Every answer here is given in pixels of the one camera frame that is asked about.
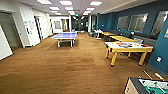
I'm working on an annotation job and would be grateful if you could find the yellow wooden gaming table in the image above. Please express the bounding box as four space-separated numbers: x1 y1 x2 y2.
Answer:
104 40 155 67

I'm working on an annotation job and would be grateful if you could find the open white door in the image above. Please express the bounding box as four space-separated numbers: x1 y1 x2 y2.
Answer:
32 16 45 40

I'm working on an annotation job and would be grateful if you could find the dark round trash bin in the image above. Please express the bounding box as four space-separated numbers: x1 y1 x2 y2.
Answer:
87 31 95 38

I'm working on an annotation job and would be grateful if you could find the blue ping pong table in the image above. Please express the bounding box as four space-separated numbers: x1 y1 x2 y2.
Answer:
51 31 78 49

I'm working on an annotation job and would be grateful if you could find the square ceiling light panel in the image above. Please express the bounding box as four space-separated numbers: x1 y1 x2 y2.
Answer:
66 11 76 15
85 7 96 12
54 12 63 16
36 0 54 5
48 6 60 11
64 6 75 11
88 0 103 7
58 0 74 6
82 11 91 16

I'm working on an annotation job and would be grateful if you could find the wooden foosball table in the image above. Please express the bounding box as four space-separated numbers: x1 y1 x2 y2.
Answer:
123 69 168 94

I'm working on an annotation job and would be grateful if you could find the white hallway door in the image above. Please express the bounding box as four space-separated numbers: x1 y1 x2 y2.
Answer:
0 24 14 61

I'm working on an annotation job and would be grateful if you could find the glass panel in white frame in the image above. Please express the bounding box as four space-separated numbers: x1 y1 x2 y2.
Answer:
53 20 62 30

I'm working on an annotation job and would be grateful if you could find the interior wall window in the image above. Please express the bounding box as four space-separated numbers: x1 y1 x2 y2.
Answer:
150 10 168 36
116 15 129 31
128 12 149 34

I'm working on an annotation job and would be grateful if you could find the white paper wall notice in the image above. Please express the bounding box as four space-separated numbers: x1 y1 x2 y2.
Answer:
28 20 36 31

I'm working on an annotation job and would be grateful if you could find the white floor level wall outlet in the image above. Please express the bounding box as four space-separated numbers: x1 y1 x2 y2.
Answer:
156 56 163 63

